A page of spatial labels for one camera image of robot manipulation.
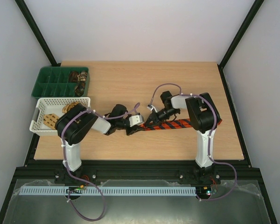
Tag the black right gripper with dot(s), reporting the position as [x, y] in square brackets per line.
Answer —
[156, 117]

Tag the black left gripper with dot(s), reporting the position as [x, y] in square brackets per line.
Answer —
[134, 129]

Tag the orange navy striped tie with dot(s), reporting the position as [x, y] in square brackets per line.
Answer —
[172, 124]

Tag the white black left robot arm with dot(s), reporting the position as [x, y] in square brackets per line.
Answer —
[75, 124]

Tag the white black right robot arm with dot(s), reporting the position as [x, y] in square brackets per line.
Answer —
[203, 116]

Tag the tan ringed tie in basket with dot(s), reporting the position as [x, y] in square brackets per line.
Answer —
[68, 107]

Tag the rolled beige patterned tie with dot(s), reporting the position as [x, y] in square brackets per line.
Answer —
[82, 76]

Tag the rolled brown patterned tie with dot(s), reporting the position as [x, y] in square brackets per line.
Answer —
[73, 77]

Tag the tan patterned tie in basket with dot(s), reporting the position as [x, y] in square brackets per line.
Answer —
[50, 120]

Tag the white perforated plastic basket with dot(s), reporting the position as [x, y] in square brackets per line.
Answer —
[52, 105]

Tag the green divided storage tray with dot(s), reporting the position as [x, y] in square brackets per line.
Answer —
[53, 82]

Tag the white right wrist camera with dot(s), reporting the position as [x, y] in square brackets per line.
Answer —
[152, 108]

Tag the light blue slotted cable duct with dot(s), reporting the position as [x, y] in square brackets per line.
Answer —
[107, 191]

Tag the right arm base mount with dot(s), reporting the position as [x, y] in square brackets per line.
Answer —
[197, 175]

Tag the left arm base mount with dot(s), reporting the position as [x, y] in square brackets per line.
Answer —
[83, 174]

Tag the black aluminium frame rail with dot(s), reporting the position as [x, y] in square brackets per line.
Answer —
[137, 170]

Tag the right black frame post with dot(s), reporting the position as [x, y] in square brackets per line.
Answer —
[241, 31]

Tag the black frame post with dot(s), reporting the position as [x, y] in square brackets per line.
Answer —
[241, 31]
[36, 31]

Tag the left black frame post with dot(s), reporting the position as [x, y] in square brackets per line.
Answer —
[36, 31]

